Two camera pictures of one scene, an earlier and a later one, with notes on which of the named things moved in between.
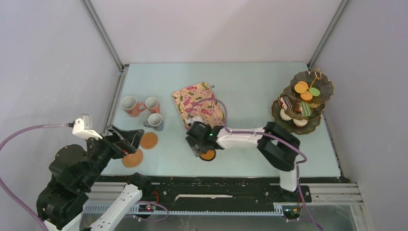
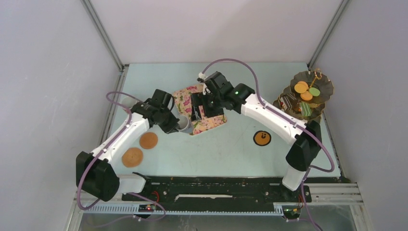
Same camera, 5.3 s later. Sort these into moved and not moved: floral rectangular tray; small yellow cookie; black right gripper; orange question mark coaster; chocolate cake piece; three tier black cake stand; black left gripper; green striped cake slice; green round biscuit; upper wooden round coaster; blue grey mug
Moved: black right gripper; orange question mark coaster; blue grey mug; black left gripper
Not moved: floral rectangular tray; green striped cake slice; chocolate cake piece; green round biscuit; three tier black cake stand; upper wooden round coaster; small yellow cookie
